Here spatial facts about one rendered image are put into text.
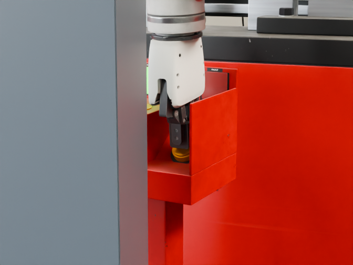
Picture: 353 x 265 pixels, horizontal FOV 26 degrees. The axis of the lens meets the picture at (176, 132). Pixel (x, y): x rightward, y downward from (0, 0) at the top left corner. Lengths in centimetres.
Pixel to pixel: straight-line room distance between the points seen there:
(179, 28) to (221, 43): 31
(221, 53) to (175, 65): 31
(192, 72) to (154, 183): 17
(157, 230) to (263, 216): 28
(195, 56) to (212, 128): 11
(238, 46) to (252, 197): 28
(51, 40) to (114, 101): 9
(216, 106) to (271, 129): 25
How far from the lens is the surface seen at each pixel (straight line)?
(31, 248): 89
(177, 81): 109
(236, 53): 138
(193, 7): 108
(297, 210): 141
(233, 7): 177
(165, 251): 122
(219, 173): 119
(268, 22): 142
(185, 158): 116
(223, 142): 119
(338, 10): 146
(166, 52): 108
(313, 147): 137
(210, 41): 139
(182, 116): 113
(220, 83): 122
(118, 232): 86
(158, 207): 120
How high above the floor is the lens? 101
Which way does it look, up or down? 13 degrees down
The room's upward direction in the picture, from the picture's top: straight up
